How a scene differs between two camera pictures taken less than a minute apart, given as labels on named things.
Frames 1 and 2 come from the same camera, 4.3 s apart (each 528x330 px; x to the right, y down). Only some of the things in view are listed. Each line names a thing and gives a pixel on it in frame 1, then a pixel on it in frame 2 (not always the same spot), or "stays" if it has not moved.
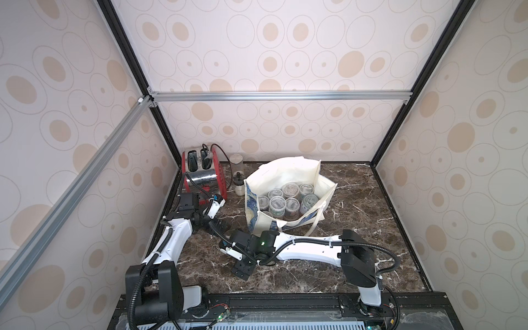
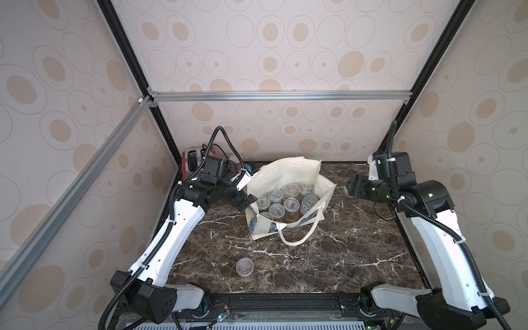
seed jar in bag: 307,201 stays
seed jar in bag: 290,190 stays
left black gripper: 214,229 to 238,199
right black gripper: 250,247 to 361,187
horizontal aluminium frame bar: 218,95 stays
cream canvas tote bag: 286,192 stays
